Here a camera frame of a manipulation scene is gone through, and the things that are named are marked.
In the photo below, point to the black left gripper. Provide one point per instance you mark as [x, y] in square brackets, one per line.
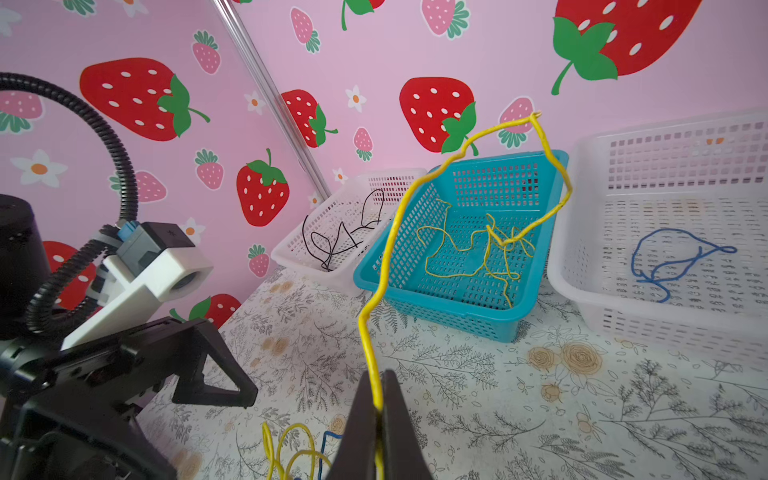
[70, 415]

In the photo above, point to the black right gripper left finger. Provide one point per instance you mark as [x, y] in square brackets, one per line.
[355, 457]

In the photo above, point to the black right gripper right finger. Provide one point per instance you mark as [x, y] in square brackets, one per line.
[402, 456]

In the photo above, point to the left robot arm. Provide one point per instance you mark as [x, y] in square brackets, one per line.
[52, 247]

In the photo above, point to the left white plastic basket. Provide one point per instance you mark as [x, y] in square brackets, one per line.
[333, 238]

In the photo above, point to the white plastic basket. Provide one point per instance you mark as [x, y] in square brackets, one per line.
[333, 238]
[664, 238]

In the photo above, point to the right white plastic basket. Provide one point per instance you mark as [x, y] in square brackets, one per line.
[664, 238]

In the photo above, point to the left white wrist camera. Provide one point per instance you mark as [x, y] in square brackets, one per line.
[155, 263]

